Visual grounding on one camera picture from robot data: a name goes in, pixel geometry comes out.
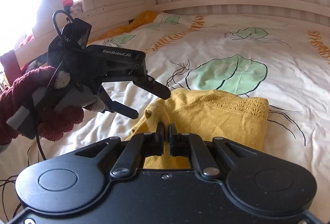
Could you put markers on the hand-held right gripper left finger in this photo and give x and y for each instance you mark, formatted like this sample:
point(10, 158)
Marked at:
point(159, 133)

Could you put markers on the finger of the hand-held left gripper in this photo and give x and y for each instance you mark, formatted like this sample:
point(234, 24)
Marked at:
point(157, 90)
point(123, 109)

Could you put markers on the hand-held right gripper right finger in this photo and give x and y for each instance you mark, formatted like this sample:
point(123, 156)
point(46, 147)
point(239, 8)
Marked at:
point(173, 133)

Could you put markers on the yellow knit sweater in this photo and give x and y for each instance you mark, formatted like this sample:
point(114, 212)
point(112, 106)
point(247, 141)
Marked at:
point(211, 115)

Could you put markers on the person's left forearm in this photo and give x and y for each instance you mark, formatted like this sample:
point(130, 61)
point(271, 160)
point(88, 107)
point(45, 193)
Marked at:
point(25, 79)

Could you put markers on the person's left hand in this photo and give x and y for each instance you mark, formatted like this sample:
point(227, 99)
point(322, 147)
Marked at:
point(62, 79)

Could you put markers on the orange bed sheet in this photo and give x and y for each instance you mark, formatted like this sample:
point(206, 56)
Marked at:
point(139, 20)

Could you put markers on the floral cloth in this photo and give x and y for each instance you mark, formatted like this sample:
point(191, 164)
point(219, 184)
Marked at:
point(76, 7)

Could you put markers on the red cloth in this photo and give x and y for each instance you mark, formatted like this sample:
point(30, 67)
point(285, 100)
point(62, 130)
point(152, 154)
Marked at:
point(68, 2)

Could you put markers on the white leaf printed blanket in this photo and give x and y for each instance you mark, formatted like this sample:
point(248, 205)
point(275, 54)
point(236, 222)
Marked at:
point(232, 41)

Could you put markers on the dark red object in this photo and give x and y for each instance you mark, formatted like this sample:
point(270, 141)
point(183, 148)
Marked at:
point(10, 64)

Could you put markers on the white wooden bed frame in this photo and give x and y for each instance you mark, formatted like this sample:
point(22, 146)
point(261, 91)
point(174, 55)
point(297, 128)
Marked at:
point(116, 0)

